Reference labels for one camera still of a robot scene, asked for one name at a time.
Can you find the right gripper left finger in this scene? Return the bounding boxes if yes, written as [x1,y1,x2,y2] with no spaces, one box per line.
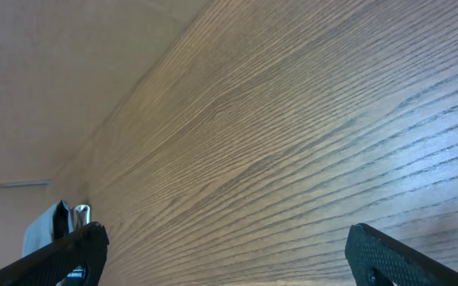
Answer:
[0,222,109,286]

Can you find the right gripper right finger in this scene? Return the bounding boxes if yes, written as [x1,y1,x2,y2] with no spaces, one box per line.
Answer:
[344,223,458,286]

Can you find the grey shorts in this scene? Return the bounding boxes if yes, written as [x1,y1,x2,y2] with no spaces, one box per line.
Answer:
[21,200,91,257]

